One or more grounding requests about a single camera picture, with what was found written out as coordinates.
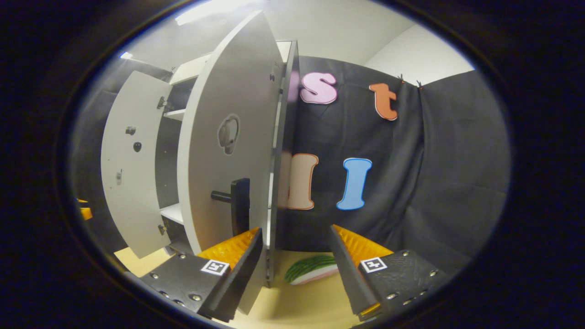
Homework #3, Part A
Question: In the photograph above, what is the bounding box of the black door handle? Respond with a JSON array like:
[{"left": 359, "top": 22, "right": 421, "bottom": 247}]
[{"left": 211, "top": 178, "right": 251, "bottom": 237}]

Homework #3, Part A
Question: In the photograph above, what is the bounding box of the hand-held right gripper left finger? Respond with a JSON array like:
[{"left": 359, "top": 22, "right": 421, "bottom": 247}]
[{"left": 139, "top": 227, "right": 264, "bottom": 324}]

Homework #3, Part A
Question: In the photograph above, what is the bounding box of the white cabinet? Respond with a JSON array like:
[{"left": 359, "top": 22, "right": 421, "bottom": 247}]
[{"left": 155, "top": 40, "right": 300, "bottom": 288}]

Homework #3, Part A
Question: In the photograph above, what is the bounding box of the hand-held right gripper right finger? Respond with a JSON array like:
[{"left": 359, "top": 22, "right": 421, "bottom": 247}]
[{"left": 329, "top": 224, "right": 451, "bottom": 320}]

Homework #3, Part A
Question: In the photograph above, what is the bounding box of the white cabinet door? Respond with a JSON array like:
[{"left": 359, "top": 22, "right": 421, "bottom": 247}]
[
  {"left": 177, "top": 10, "right": 285, "bottom": 316},
  {"left": 101, "top": 70, "right": 176, "bottom": 260}
]

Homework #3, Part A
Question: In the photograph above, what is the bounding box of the watermelon slice toy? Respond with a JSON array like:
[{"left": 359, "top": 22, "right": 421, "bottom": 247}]
[{"left": 284, "top": 255, "right": 340, "bottom": 286}]

